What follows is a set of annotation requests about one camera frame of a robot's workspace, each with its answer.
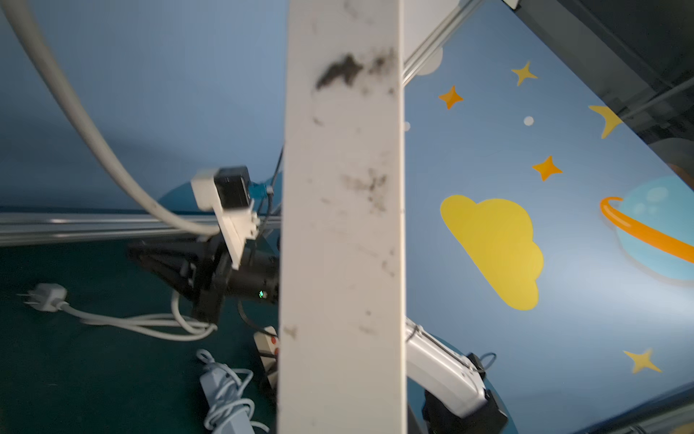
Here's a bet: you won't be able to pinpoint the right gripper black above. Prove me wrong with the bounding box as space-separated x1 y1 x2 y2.
127 235 280 323

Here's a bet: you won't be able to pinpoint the cream red power strip black cord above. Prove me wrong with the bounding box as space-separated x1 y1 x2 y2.
253 324 280 392

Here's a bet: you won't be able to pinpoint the white power strip with cord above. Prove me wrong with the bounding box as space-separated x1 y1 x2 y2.
196 349 270 434

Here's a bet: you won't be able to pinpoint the white power strip usb ports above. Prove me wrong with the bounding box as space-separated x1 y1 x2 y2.
0 0 408 434

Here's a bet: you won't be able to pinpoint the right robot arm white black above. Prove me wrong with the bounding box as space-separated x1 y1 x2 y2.
127 235 509 433

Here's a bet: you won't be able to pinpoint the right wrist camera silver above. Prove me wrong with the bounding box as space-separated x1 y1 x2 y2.
191 166 260 271

